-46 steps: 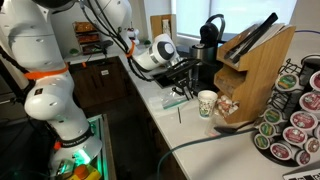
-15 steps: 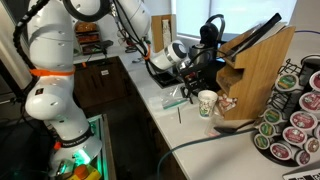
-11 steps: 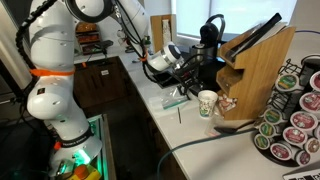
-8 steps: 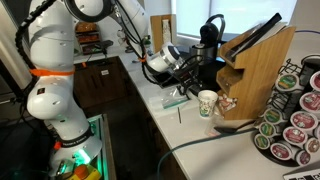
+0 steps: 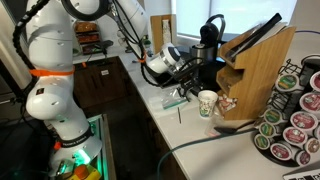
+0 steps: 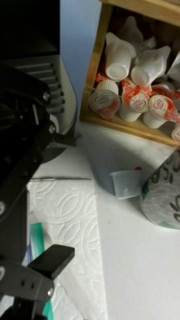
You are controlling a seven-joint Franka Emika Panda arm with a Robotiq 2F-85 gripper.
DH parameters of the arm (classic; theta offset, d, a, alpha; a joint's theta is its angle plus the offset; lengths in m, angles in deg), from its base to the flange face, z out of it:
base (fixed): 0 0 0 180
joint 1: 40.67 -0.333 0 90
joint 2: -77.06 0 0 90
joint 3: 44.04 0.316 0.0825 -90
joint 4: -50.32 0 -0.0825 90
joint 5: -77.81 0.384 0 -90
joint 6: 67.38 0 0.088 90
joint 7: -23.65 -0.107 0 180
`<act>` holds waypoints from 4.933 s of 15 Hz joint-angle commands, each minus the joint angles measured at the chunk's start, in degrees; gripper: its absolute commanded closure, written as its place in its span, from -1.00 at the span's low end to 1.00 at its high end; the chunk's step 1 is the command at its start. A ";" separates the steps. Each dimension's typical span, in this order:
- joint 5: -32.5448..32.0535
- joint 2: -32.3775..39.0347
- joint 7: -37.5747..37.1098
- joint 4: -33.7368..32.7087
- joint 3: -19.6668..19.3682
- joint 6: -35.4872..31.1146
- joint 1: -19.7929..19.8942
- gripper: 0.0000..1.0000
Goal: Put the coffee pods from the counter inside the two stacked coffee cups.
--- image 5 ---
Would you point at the bag of creamer cups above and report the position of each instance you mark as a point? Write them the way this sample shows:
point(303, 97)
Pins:
point(226, 104)

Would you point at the patterned paper coffee cup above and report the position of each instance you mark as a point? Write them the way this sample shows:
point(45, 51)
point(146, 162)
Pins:
point(207, 106)

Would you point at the yellow emergency stop button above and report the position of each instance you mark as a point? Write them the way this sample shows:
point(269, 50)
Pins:
point(81, 171)

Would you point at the black plastic scoop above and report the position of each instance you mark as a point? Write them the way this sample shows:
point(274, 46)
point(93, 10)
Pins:
point(226, 130)

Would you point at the stack of paper cups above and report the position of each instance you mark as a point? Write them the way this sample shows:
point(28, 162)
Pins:
point(166, 31)

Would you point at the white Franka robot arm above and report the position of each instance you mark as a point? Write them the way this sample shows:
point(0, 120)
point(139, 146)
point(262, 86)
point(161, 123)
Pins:
point(50, 100)

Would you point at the black silver coffee machine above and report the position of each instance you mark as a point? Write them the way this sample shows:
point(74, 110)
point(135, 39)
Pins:
point(210, 33)

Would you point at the clear plastic zip bag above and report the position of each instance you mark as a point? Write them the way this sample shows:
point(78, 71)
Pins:
point(173, 101)

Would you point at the steel framed trash chute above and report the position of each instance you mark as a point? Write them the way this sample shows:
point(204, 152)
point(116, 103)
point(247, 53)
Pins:
point(163, 81)

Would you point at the wooden condiment organizer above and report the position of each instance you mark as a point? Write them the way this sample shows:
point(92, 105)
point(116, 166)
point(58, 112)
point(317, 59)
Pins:
point(263, 76)

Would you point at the snack shelf rack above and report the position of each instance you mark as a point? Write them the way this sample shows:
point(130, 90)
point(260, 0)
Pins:
point(86, 38)

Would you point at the brown lid coffee pod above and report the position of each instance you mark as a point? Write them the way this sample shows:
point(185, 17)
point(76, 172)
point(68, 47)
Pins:
point(312, 145)

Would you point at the thin dark stir stick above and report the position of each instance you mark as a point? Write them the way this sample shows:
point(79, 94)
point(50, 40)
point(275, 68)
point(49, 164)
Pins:
point(179, 115)

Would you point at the red lid coffee pod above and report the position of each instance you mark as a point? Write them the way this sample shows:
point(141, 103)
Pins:
point(280, 150)
point(310, 101)
point(303, 120)
point(303, 157)
point(294, 136)
point(316, 81)

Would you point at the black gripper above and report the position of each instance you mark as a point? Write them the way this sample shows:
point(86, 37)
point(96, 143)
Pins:
point(185, 75)

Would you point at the black serving tongs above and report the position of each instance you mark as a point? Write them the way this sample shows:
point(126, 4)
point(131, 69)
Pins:
point(260, 31)

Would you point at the bright window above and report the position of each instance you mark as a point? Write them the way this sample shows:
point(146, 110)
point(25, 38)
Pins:
point(250, 15)

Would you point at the green lid coffee pod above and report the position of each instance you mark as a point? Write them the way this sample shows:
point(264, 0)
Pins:
point(261, 141)
point(272, 115)
point(265, 129)
point(287, 82)

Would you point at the dark wooden cabinet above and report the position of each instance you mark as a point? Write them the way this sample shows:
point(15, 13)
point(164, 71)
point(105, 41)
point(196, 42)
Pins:
point(100, 83)

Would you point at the robot pedestal with green light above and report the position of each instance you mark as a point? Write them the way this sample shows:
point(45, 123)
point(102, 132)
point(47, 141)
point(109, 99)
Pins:
point(100, 140)

